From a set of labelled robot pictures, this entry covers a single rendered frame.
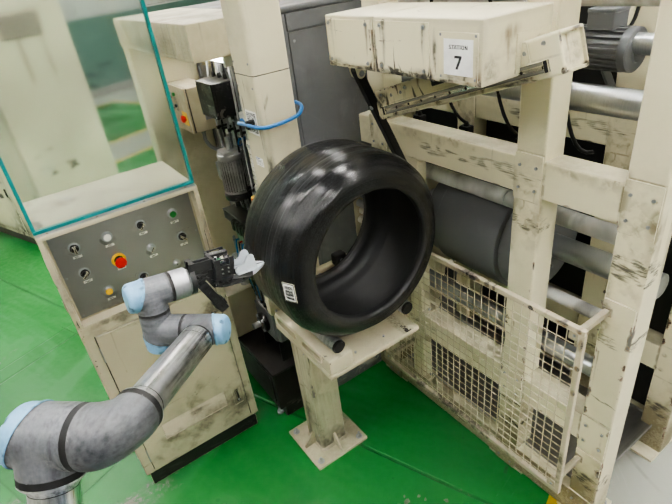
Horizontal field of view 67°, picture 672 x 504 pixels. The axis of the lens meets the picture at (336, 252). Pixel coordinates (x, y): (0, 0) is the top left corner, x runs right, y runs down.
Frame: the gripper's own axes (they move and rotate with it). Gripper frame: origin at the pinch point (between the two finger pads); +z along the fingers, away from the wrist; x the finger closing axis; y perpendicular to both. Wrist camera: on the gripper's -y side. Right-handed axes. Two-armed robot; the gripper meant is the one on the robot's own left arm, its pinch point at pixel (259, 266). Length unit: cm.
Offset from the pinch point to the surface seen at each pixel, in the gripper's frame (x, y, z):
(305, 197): -7.6, 19.8, 10.9
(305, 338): 5.4, -34.4, 16.5
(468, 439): -9, -112, 90
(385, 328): -3, -37, 44
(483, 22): -34, 60, 41
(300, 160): 5.5, 25.2, 17.7
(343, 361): -9.4, -36.4, 21.1
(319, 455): 27, -118, 33
